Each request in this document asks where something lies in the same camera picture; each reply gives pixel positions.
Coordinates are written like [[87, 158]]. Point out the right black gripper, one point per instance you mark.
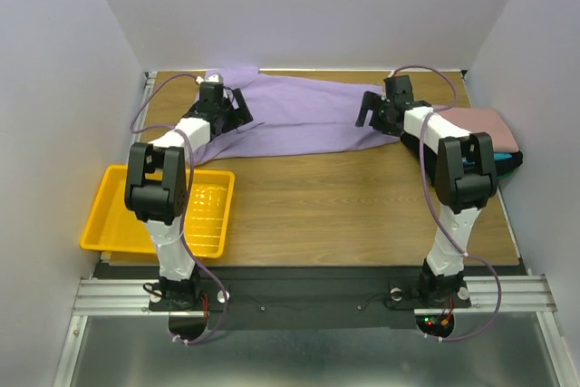
[[374, 111]]

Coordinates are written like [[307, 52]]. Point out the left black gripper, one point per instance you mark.
[[241, 115]]

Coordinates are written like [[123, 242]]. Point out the purple t shirt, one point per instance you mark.
[[293, 116]]

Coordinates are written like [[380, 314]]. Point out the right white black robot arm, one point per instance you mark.
[[465, 177]]

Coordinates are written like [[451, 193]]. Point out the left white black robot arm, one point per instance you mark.
[[158, 187]]

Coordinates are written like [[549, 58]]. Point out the pink folded t shirt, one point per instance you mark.
[[484, 120]]

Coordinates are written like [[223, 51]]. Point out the black folded t shirt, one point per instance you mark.
[[503, 169]]

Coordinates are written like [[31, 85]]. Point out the yellow plastic tray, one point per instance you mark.
[[111, 227]]

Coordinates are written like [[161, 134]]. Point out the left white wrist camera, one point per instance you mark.
[[213, 77]]

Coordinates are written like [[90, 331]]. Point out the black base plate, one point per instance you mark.
[[328, 297]]

